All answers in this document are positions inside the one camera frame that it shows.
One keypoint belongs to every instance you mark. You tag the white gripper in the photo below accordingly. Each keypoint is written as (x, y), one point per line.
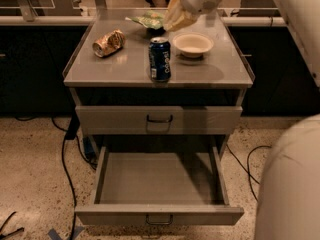
(199, 0)

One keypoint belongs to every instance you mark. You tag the blue pepsi can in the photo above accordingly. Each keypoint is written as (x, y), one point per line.
(159, 58)

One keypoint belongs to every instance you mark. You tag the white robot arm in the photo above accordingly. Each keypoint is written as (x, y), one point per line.
(288, 205)

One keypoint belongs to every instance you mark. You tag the crushed gold soda can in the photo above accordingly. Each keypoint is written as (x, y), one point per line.
(109, 43)

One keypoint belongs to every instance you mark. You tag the grey drawer cabinet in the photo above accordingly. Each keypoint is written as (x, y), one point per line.
(127, 80)

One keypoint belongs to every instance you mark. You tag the closed upper grey drawer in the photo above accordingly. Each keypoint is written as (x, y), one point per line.
(174, 120)

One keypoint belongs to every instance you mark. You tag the open lower grey drawer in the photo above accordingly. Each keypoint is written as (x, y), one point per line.
(158, 189)

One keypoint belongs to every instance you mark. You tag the green chip bag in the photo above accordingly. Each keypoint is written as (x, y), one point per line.
(150, 20)

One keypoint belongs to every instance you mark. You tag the white paper bowl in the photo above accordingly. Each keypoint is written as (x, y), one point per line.
(192, 45)

